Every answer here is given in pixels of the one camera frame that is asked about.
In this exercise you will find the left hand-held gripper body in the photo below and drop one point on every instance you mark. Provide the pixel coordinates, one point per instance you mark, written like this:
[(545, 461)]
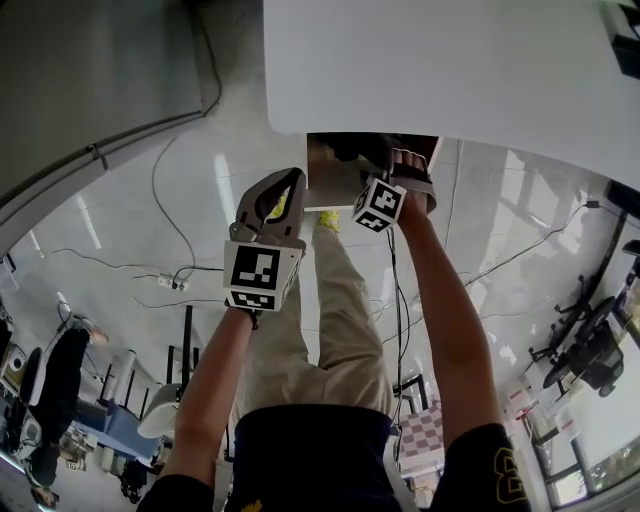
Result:
[(250, 270)]

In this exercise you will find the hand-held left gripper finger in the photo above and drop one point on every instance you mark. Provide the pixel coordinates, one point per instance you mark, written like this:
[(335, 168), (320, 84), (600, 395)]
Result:
[(247, 205), (296, 210)]

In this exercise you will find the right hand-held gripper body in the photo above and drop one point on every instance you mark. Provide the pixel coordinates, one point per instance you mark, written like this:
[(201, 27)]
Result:
[(377, 205)]

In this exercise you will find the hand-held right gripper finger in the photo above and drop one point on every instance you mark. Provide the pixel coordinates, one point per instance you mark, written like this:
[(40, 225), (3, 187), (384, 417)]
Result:
[(395, 167), (426, 172)]

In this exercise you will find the black item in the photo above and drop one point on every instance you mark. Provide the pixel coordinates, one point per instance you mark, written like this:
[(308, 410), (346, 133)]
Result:
[(360, 147)]

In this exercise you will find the white wooden drawer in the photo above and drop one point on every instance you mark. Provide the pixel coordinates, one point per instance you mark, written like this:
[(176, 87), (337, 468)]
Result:
[(330, 185)]

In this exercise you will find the person's right forearm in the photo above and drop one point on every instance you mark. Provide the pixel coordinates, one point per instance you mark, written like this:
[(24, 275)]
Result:
[(445, 320)]

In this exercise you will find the person's left forearm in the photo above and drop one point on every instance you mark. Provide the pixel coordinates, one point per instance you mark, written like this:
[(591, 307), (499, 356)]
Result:
[(215, 380)]

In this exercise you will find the white desk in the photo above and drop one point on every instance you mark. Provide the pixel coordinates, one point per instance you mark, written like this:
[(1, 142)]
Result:
[(425, 65)]

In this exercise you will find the white yellow-laced shoe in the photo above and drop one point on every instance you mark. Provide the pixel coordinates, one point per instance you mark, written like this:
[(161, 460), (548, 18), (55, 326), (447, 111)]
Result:
[(279, 209), (329, 221)]

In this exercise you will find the white power strip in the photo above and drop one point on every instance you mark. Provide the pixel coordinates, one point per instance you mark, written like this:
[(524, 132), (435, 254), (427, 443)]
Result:
[(170, 281)]

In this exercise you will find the person's beige trousers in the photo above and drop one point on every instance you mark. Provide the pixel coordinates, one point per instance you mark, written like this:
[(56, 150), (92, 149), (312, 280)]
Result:
[(340, 340)]

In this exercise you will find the white round stool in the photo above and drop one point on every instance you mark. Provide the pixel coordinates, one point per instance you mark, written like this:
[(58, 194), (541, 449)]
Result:
[(160, 410)]

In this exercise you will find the person's dark shirt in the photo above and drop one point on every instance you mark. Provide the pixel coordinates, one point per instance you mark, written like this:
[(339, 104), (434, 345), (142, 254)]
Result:
[(310, 460)]

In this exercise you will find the blue fabric cover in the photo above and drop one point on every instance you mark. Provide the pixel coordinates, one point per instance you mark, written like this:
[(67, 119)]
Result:
[(120, 430)]

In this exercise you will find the pink checkered box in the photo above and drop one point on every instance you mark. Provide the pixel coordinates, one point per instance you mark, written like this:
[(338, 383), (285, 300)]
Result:
[(425, 430)]

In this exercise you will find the black pen holder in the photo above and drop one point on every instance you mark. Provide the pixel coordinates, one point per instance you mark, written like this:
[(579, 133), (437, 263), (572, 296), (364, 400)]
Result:
[(627, 57)]

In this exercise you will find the black office chair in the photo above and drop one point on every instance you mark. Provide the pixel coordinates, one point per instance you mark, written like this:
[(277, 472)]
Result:
[(590, 350)]

